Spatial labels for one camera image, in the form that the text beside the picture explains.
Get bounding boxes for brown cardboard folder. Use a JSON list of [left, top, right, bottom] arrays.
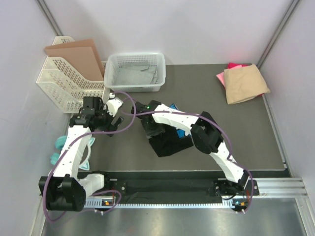
[[44, 39, 105, 81]]

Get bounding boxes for pink folded t-shirt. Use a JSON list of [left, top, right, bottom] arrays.
[[216, 72, 225, 87]]

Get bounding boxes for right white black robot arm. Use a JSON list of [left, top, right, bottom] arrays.
[[130, 100, 250, 195]]

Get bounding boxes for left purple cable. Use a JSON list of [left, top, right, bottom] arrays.
[[42, 90, 137, 223]]

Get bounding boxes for slotted grey cable duct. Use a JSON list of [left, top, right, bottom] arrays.
[[83, 198, 252, 209]]

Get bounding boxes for grey folded cloth in basket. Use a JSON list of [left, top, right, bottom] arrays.
[[114, 62, 158, 86]]

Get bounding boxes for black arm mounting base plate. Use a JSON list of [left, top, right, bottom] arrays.
[[103, 177, 259, 205]]

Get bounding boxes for teal cat ear headphones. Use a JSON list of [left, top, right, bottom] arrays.
[[50, 135, 95, 171]]

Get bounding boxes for black daisy print t-shirt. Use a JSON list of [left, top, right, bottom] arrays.
[[148, 124, 193, 157]]

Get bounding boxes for beige folded t-shirt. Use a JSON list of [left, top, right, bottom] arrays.
[[223, 64, 270, 105]]

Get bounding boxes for cream perforated file organizer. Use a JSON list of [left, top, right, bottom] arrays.
[[36, 36, 105, 114]]

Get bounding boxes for red folded t-shirt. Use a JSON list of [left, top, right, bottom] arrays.
[[227, 62, 250, 69]]

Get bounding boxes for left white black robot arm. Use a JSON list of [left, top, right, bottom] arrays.
[[38, 96, 123, 211]]

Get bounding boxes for white perforated plastic basket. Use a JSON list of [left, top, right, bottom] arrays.
[[104, 52, 166, 92]]

